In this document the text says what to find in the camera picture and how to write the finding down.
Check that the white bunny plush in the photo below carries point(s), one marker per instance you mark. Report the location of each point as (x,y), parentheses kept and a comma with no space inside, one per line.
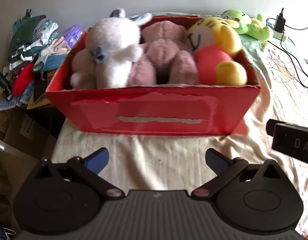
(111,48)

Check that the pink plush toy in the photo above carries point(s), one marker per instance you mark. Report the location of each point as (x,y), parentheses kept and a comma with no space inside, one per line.
(166,58)

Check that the yellow tiger plush red shirt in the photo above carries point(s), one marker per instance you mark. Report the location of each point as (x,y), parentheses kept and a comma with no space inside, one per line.
(215,43)

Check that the green frog plush lying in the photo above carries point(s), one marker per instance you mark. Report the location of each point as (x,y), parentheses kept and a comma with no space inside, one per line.
(254,27)

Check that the red cardboard box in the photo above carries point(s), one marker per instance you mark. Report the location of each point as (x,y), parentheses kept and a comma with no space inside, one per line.
(177,109)

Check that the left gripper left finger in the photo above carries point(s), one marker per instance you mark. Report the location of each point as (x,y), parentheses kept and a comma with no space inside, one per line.
(87,171)

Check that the purple plastic item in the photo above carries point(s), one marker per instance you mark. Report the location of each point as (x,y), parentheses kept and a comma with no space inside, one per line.
(72,34)

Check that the black charger plug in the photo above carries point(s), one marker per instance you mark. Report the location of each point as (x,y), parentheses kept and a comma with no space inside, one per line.
(280,22)

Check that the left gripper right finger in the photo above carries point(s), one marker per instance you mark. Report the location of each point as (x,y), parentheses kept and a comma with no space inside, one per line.
(225,169)

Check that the red cloth item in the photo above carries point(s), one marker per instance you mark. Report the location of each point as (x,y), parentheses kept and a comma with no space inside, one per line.
(23,80)

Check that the pile of clothes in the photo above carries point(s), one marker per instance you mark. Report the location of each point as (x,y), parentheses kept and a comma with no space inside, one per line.
(35,39)

